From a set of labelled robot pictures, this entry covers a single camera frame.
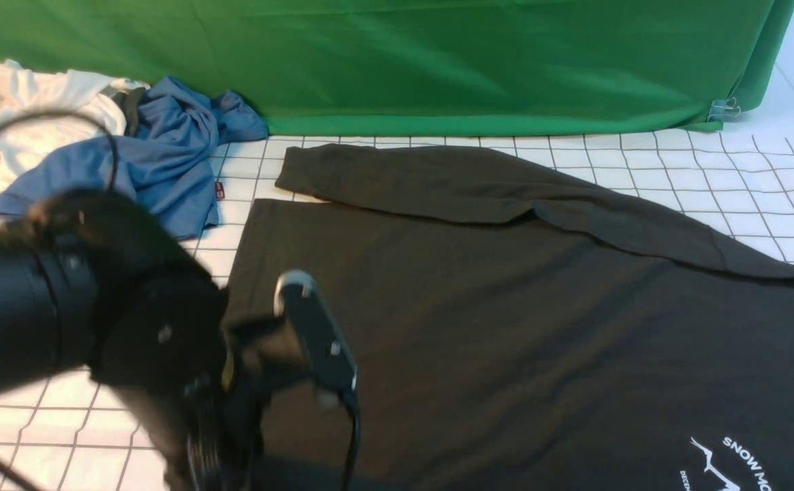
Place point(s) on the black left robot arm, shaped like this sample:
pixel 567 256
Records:
pixel 91 280

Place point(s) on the white t-shirt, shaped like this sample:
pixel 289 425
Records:
pixel 40 113

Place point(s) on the blue t-shirt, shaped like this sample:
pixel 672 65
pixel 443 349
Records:
pixel 164 167

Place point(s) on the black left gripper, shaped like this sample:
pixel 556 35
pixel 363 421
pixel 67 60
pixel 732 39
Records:
pixel 208 419

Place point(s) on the green backdrop cloth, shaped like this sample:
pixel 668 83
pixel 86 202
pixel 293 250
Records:
pixel 425 68

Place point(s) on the gray long-sleeved shirt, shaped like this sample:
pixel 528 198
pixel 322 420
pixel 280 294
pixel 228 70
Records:
pixel 516 328

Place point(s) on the white grid table cloth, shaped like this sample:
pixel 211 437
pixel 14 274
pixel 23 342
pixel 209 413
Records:
pixel 70 434

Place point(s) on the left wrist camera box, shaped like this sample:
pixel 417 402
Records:
pixel 328 360

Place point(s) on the metal binder clip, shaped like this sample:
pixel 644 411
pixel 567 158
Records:
pixel 723 109

